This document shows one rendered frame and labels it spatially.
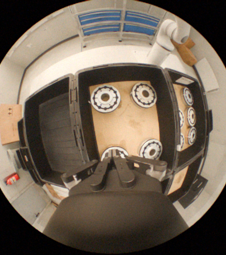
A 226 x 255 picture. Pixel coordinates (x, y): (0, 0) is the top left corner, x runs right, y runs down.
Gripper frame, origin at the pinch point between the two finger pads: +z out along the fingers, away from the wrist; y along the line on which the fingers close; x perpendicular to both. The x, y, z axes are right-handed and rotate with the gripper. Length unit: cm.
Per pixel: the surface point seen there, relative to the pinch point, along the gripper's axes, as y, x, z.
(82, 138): -7.8, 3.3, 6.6
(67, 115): -16.8, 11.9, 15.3
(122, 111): 5.3, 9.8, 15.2
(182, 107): 38.9, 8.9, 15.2
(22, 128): -137, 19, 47
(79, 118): -7.2, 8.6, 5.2
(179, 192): 46, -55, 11
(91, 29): -11, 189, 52
